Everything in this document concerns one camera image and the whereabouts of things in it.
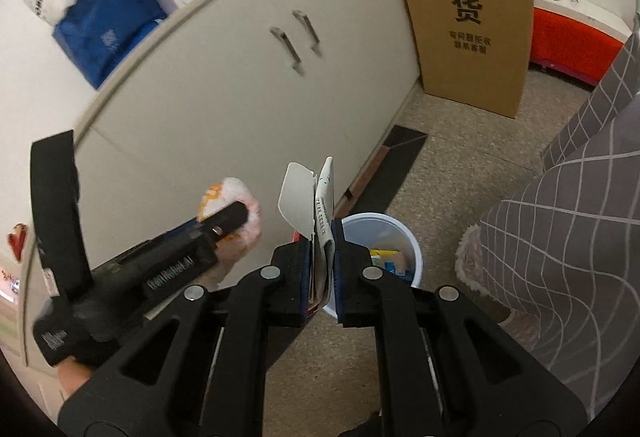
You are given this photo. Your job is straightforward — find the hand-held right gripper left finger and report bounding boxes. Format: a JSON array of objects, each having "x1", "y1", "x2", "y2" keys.
[{"x1": 57, "y1": 238, "x2": 315, "y2": 437}]

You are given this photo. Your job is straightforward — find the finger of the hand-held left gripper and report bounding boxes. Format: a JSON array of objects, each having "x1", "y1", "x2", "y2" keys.
[{"x1": 199, "y1": 202, "x2": 250, "y2": 244}]

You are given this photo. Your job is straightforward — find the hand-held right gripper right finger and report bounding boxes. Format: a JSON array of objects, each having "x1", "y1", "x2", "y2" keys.
[{"x1": 331, "y1": 218, "x2": 589, "y2": 437}]

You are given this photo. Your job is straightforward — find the orange white plastic wrapper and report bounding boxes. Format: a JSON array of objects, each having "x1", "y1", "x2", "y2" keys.
[{"x1": 197, "y1": 176, "x2": 264, "y2": 279}]

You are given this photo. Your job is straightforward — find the blue paper packet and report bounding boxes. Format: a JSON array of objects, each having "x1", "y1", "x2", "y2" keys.
[{"x1": 370, "y1": 247, "x2": 401, "y2": 268}]

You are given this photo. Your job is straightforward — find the white printed paper packaging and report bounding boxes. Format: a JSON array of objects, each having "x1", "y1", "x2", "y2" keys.
[{"x1": 277, "y1": 156, "x2": 335, "y2": 319}]

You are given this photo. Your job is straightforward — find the white plastic trash bin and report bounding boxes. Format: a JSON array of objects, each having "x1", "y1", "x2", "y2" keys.
[{"x1": 320, "y1": 212, "x2": 425, "y2": 318}]

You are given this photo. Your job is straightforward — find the person's left forearm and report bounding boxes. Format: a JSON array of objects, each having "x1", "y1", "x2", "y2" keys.
[{"x1": 56, "y1": 359, "x2": 96, "y2": 404}]

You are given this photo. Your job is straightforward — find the white cabinet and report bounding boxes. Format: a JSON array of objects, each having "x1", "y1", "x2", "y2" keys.
[{"x1": 50, "y1": 0, "x2": 425, "y2": 368}]

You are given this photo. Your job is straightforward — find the red heart sticker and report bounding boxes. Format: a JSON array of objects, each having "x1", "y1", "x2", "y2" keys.
[{"x1": 7, "y1": 223, "x2": 32, "y2": 264}]

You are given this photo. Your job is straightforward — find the white fuzzy cuff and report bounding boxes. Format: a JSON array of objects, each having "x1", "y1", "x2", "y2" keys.
[{"x1": 456, "y1": 223, "x2": 502, "y2": 304}]

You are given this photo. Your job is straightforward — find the blue plastic package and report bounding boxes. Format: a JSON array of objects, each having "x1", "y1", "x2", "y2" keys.
[{"x1": 52, "y1": 0, "x2": 169, "y2": 90}]

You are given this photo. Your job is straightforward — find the grey checked pants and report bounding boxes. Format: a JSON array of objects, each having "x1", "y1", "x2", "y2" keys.
[{"x1": 479, "y1": 14, "x2": 640, "y2": 419}]

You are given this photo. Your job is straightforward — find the brown cardboard box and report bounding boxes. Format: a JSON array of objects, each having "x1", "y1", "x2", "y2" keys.
[{"x1": 378, "y1": 0, "x2": 535, "y2": 120}]

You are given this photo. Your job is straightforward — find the metal cabinet handle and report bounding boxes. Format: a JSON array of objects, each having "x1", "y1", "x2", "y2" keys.
[
  {"x1": 292, "y1": 9, "x2": 324, "y2": 58},
  {"x1": 269, "y1": 27, "x2": 305, "y2": 77}
]

